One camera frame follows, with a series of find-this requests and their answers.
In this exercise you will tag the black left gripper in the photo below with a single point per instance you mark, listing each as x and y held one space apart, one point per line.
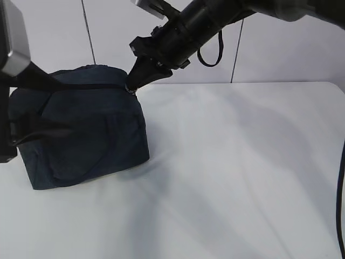
29 127

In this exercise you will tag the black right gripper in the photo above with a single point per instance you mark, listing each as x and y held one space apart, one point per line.
166 49

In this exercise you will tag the dark blue insulated lunch bag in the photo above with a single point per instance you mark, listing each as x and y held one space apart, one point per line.
107 129

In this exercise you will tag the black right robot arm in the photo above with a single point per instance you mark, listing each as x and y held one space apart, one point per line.
208 18

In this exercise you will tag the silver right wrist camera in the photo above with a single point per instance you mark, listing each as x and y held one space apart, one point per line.
158 8

